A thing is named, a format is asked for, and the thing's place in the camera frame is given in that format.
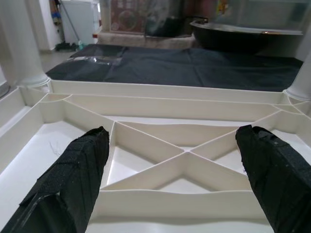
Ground white plastic children table top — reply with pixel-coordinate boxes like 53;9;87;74
0;79;311;233

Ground black floor mop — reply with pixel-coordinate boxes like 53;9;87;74
54;0;87;51

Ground crumpled clear tape strip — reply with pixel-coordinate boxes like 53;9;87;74
70;54;122;67

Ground white household appliance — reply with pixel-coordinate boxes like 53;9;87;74
60;0;94;44

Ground white plastic table leg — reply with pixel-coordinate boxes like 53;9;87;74
283;52;311;102
0;0;52;88

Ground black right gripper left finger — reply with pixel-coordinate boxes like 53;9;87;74
0;125;110;233

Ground beige patterned bench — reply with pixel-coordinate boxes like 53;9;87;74
97;31;195;49

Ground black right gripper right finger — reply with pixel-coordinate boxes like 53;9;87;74
235;124;311;233

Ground grey clear plastic container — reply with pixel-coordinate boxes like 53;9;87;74
213;0;311;33

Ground orange-lidded clear storage box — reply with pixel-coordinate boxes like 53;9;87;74
101;0;156;33

